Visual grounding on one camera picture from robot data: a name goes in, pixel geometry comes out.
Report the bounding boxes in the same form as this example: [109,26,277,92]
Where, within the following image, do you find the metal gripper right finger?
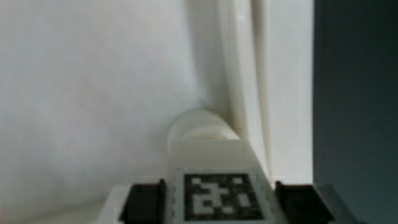
[274,181,363,224]

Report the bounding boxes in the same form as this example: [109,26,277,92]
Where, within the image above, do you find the white square table top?
[0,0,315,224]

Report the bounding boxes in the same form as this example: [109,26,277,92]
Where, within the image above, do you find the white table leg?
[165,109,288,224]

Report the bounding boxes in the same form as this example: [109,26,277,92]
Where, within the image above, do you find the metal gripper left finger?
[94,179,167,224]

